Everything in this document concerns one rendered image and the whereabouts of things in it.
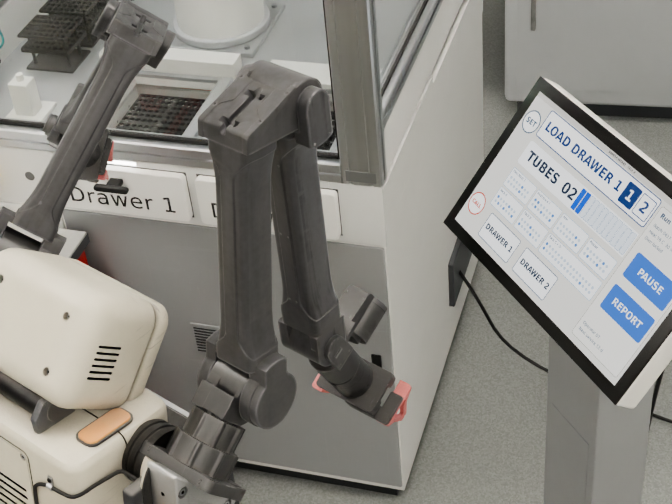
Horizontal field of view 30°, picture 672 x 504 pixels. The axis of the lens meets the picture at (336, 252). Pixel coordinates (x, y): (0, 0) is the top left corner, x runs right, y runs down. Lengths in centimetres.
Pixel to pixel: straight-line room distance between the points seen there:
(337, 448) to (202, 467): 140
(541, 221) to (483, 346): 133
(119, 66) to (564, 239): 76
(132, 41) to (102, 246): 99
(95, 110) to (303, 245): 43
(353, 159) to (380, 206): 11
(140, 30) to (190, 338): 113
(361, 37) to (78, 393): 93
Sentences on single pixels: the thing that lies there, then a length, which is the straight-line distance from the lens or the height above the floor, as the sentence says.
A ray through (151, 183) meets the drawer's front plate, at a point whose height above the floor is 91.
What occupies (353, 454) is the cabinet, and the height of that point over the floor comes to 17.
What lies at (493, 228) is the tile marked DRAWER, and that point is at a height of 101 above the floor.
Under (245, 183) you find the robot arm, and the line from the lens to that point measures 139.
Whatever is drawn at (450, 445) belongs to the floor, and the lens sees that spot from 315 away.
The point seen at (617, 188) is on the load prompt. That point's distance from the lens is 201.
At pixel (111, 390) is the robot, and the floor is 126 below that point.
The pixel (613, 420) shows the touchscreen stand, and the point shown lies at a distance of 229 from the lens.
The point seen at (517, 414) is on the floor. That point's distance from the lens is 322.
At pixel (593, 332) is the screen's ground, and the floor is 100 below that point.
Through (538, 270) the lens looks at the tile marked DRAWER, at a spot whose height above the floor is 101.
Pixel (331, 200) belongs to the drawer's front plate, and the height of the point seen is 92.
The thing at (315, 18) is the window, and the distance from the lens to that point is 222.
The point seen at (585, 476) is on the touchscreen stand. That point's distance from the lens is 240.
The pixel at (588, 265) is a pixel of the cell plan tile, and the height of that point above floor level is 106.
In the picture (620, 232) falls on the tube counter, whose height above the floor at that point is 111.
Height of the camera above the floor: 235
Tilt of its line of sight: 39 degrees down
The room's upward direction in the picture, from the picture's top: 6 degrees counter-clockwise
